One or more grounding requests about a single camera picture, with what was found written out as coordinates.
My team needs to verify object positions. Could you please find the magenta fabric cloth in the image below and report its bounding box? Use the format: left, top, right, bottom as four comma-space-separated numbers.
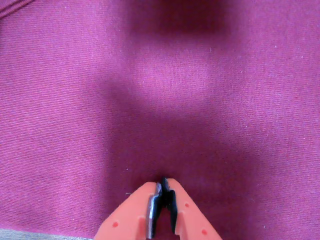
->
0, 0, 320, 240

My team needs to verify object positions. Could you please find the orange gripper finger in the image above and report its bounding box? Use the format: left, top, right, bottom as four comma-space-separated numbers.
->
93, 181, 164, 240
160, 176, 224, 240

